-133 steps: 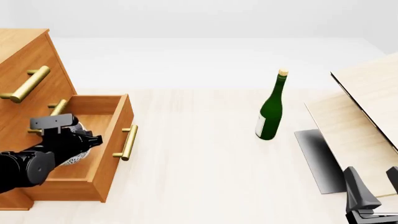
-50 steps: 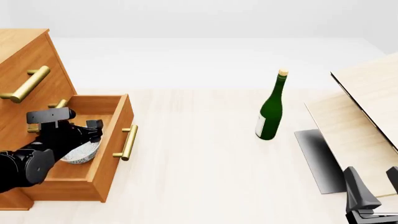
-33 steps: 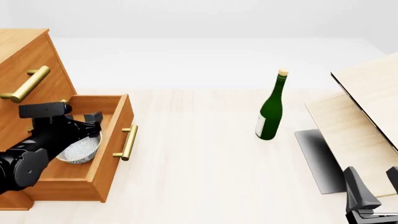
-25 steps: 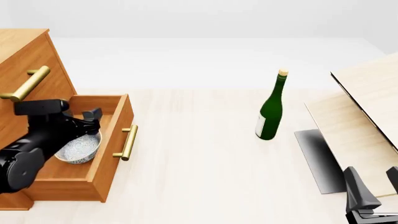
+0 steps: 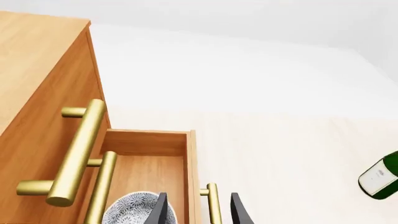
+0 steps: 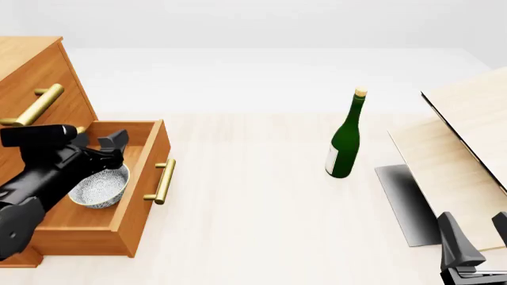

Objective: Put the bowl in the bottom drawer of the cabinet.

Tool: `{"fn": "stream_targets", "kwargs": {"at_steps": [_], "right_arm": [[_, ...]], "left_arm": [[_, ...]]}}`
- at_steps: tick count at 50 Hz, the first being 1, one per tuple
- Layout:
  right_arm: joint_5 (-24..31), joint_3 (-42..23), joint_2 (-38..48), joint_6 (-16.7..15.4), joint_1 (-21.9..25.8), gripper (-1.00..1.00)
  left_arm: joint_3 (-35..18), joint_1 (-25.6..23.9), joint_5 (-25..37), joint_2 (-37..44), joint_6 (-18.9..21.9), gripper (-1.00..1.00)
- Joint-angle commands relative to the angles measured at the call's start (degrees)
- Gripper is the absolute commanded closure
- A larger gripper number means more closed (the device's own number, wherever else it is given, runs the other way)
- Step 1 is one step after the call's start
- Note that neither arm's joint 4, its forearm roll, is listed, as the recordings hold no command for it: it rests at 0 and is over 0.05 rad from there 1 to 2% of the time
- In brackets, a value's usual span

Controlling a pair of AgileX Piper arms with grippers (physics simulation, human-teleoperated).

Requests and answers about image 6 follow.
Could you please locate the wooden cabinet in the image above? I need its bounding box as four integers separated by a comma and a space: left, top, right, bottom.
0, 36, 100, 268

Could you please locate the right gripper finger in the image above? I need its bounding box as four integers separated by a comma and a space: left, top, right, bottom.
436, 211, 487, 272
491, 211, 507, 248

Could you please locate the open wooden drawer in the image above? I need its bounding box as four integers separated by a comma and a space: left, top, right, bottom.
30, 119, 173, 259

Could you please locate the green wine bottle with cork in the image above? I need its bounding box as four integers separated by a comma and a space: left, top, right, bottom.
324, 85, 369, 181

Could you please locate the pale wooden rack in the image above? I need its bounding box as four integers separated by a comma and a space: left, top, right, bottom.
387, 65, 507, 254

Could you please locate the wooden drawer, plain front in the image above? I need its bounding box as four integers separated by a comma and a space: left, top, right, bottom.
0, 41, 85, 131
0, 87, 99, 184

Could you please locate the patterned black and white bowl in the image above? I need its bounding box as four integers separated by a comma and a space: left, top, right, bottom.
67, 161, 132, 210

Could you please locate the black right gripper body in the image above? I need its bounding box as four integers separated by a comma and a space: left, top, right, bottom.
440, 264, 507, 285

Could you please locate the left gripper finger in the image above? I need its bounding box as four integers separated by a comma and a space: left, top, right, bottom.
72, 131, 91, 149
97, 128, 130, 158

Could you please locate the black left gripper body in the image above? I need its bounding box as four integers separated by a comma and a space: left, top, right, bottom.
77, 145, 126, 173

